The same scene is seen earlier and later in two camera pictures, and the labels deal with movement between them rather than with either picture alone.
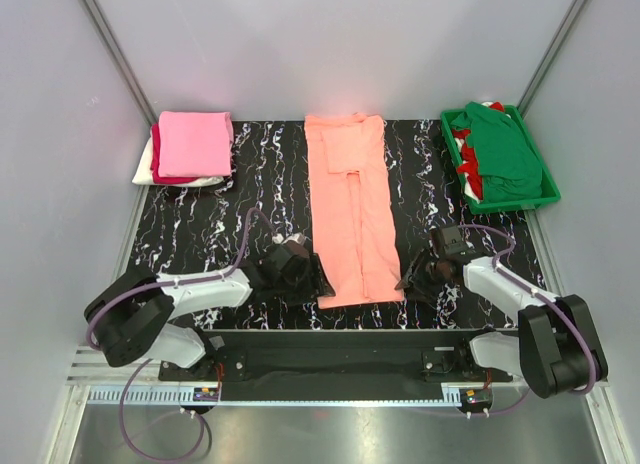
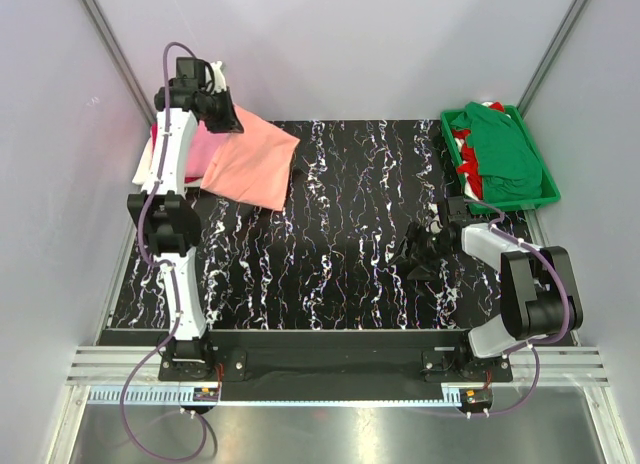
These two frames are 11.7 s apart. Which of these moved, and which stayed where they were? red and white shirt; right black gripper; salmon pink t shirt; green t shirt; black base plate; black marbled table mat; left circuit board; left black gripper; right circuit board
Moved: right black gripper; left black gripper; salmon pink t shirt
Stayed: right circuit board; black base plate; green t shirt; left circuit board; red and white shirt; black marbled table mat
